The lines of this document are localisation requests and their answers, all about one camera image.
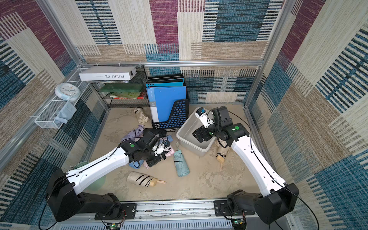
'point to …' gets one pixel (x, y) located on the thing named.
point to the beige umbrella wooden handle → (221, 155)
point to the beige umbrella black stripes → (143, 179)
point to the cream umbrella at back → (140, 114)
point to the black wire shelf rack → (140, 77)
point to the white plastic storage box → (186, 139)
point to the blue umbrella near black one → (169, 138)
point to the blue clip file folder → (161, 99)
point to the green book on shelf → (121, 87)
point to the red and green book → (127, 95)
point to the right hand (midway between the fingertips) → (200, 127)
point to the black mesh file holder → (179, 116)
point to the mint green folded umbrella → (182, 168)
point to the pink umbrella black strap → (169, 151)
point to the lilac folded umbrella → (134, 135)
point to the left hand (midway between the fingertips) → (158, 155)
